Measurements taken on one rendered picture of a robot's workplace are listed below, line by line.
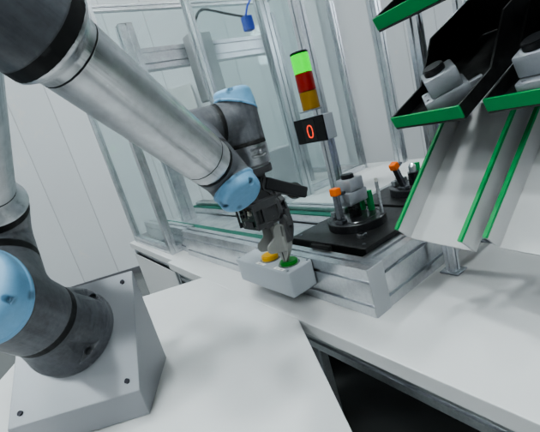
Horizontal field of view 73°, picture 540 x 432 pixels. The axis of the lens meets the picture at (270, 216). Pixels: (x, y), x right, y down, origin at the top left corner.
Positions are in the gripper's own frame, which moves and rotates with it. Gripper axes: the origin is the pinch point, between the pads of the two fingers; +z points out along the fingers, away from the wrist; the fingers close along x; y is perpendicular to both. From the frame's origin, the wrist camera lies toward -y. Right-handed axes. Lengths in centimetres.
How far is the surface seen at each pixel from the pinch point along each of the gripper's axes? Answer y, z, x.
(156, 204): -1, -9, -80
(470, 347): -4.0, 12.2, 34.9
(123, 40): -19, -76, -103
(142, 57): -24, -69, -103
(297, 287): 1.9, 6.2, 3.5
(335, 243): -10.1, 1.1, 4.6
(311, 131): -30.7, -22.0, -16.8
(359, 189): -22.2, -7.2, 3.7
